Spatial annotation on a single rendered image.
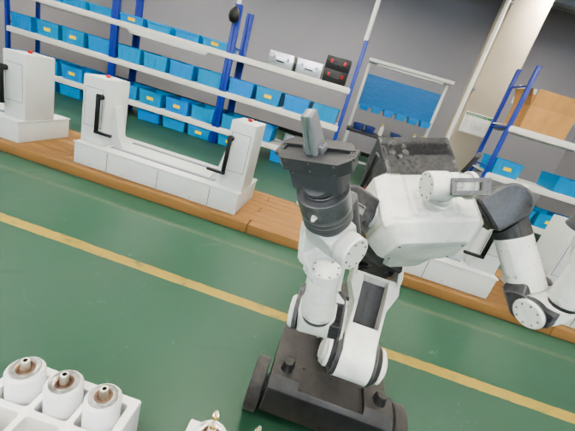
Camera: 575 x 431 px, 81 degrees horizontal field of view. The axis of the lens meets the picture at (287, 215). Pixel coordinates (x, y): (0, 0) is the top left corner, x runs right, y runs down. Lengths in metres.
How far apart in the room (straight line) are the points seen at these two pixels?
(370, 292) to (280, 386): 0.47
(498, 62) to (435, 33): 2.45
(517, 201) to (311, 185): 0.61
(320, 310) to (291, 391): 0.66
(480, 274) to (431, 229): 2.08
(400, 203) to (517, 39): 6.38
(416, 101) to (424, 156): 5.58
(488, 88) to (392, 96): 1.58
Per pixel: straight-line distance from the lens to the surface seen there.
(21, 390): 1.26
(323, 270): 0.68
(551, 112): 5.79
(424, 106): 6.56
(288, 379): 1.35
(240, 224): 2.70
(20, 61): 3.67
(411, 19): 9.08
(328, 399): 1.37
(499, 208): 0.99
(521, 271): 1.05
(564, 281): 1.01
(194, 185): 2.83
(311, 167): 0.49
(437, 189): 0.79
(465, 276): 2.93
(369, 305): 1.19
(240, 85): 5.40
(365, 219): 0.83
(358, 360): 1.12
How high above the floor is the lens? 1.16
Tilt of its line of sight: 21 degrees down
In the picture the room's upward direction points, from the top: 17 degrees clockwise
